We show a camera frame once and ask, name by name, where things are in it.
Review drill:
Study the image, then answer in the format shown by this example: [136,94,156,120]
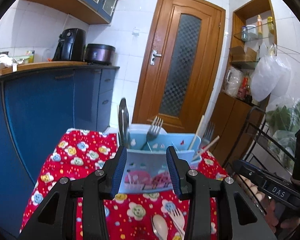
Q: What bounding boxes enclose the metal fork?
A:
[200,121,215,148]
[141,116,164,150]

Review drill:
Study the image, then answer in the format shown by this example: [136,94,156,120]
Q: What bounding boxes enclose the blue kitchen cabinet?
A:
[0,65,116,239]

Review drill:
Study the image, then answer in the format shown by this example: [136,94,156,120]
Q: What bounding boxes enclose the person's right hand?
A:
[261,197,300,238]

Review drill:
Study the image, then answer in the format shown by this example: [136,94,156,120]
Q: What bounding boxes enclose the white plastic fork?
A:
[168,208,185,239]

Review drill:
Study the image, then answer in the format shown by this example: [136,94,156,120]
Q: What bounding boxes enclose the red smiley flower tablecloth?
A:
[19,127,231,240]

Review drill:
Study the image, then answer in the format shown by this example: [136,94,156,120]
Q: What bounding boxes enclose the bag of green vegetables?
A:
[266,95,300,170]

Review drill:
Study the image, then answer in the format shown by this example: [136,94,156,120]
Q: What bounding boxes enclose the black metal rack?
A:
[225,106,298,181]

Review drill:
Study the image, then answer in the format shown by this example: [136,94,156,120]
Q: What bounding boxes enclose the wooden shelf cabinet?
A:
[210,0,277,166]

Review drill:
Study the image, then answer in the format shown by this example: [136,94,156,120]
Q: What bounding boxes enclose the light blue utensil box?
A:
[119,124,202,194]

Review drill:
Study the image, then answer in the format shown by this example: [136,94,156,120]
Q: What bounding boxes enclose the red sauce bottle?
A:
[237,75,252,103]

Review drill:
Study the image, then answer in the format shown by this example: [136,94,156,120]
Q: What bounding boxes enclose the white plastic bag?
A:
[250,56,291,102]

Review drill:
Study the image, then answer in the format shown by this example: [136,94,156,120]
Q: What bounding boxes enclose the clear plastic jar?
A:
[225,67,244,98]

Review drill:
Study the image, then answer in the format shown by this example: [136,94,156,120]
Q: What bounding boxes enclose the brown wooden door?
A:
[133,0,225,133]

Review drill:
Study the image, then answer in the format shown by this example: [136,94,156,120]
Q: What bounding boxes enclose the cardboard box on shelf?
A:
[230,46,257,62]

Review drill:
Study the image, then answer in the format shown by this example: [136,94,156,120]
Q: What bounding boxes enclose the small glass jar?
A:
[241,26,248,42]

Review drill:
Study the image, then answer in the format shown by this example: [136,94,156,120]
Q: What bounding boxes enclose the yellow bottle on shelf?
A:
[267,16,275,35]

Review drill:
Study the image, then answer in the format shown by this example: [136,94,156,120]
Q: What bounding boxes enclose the white cloth on counter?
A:
[0,54,25,69]

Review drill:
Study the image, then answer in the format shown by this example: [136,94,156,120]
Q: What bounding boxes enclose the dark rice cooker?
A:
[84,43,116,65]

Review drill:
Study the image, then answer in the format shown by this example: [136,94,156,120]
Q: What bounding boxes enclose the black air fryer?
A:
[52,28,86,62]

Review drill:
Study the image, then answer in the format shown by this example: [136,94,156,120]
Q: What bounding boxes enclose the orange bottle on shelf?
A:
[257,15,263,38]

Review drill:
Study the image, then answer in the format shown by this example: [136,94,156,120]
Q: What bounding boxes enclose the silver door handle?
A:
[149,49,162,66]

